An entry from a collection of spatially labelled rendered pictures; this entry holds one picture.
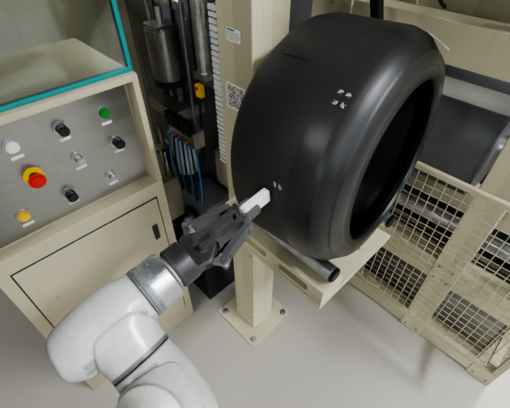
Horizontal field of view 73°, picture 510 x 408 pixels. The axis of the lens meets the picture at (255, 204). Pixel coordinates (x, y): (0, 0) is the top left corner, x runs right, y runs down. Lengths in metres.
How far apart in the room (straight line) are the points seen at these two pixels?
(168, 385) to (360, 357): 1.40
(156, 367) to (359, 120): 0.50
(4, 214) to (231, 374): 1.15
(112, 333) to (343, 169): 0.45
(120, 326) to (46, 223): 0.67
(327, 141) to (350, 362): 1.38
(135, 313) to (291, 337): 1.34
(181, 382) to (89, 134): 0.75
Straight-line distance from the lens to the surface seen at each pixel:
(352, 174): 0.64
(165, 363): 0.57
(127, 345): 0.57
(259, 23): 0.88
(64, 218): 1.20
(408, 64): 0.71
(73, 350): 0.58
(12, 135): 1.04
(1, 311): 2.32
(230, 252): 0.61
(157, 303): 0.58
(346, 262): 1.10
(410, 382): 1.89
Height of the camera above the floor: 1.66
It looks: 44 degrees down
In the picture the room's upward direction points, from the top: straight up
